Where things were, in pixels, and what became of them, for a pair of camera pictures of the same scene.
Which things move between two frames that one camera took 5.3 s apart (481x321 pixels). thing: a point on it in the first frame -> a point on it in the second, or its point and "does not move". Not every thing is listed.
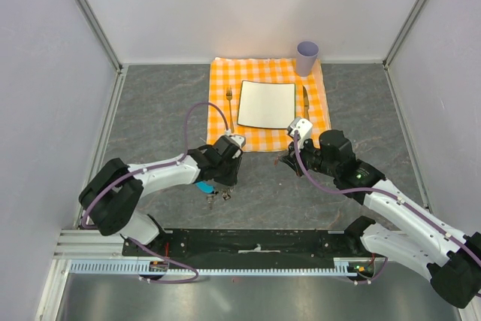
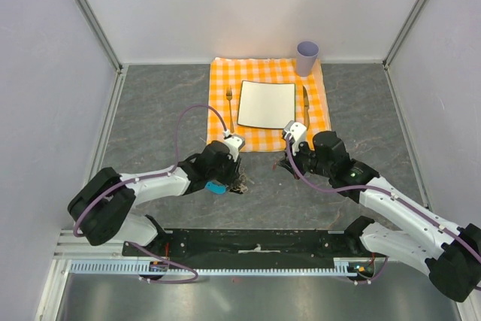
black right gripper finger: [292, 161] does not move
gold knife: [306, 104] does not move
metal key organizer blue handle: [210, 191] -> [237, 186]
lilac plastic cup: [307, 52] does not move
